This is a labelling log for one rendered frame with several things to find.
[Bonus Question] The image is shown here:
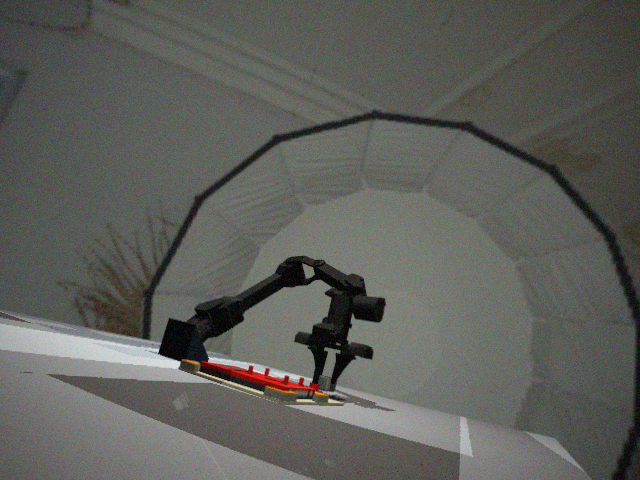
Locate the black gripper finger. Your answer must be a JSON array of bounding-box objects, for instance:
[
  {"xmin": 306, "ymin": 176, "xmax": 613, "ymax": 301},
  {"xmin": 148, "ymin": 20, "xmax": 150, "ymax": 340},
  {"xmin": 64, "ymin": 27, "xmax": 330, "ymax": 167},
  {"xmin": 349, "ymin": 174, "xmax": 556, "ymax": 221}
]
[
  {"xmin": 331, "ymin": 353, "xmax": 356, "ymax": 384},
  {"xmin": 307, "ymin": 346, "xmax": 328, "ymax": 375}
]

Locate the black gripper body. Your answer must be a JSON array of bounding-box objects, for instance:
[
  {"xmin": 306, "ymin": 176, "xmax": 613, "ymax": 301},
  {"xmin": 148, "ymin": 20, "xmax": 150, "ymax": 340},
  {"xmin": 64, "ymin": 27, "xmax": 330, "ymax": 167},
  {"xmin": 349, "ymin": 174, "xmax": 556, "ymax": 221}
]
[{"xmin": 294, "ymin": 314, "xmax": 373, "ymax": 360}]

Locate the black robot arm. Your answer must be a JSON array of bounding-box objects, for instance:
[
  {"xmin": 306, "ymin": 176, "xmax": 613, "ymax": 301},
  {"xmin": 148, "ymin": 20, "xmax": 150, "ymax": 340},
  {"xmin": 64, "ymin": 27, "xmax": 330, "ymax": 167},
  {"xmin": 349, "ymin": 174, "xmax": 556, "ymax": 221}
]
[{"xmin": 186, "ymin": 256, "xmax": 386, "ymax": 343}]

